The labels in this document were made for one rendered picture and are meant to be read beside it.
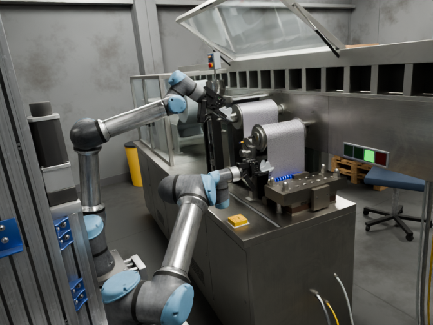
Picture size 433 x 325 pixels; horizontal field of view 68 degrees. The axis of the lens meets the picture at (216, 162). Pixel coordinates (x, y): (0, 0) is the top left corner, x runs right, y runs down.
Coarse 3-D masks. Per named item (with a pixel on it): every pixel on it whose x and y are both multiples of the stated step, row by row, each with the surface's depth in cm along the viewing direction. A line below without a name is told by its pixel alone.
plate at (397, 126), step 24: (288, 96) 191; (312, 96) 173; (336, 96) 157; (288, 120) 196; (312, 120) 176; (336, 120) 160; (360, 120) 147; (384, 120) 136; (408, 120) 126; (432, 120) 117; (312, 144) 180; (336, 144) 163; (360, 144) 149; (384, 144) 138; (408, 144) 128; (432, 144) 119; (384, 168) 140; (408, 168) 130; (432, 168) 121
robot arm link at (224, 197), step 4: (224, 188) 155; (228, 188) 158; (216, 192) 156; (220, 192) 155; (224, 192) 156; (228, 192) 158; (216, 196) 157; (220, 196) 156; (224, 196) 156; (228, 196) 158; (216, 200) 157; (220, 200) 157; (224, 200) 157; (228, 200) 159; (216, 204) 158; (220, 204) 157; (224, 204) 157; (228, 204) 159; (220, 208) 158; (224, 208) 158
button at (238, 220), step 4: (236, 216) 157; (240, 216) 156; (228, 220) 156; (232, 220) 153; (236, 220) 153; (240, 220) 153; (244, 220) 153; (232, 224) 153; (236, 224) 151; (240, 224) 152
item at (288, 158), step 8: (288, 144) 170; (296, 144) 172; (304, 144) 174; (272, 152) 166; (280, 152) 169; (288, 152) 171; (296, 152) 173; (304, 152) 175; (272, 160) 168; (280, 160) 170; (288, 160) 172; (296, 160) 174; (304, 160) 177; (280, 168) 171; (288, 168) 173; (296, 168) 176; (304, 168) 178; (272, 176) 170; (280, 176) 172
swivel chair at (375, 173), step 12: (372, 168) 315; (372, 180) 292; (384, 180) 286; (396, 180) 282; (408, 180) 279; (420, 180) 277; (396, 192) 304; (396, 204) 307; (384, 216) 312; (396, 216) 309; (408, 216) 309; (408, 228) 290; (408, 240) 287
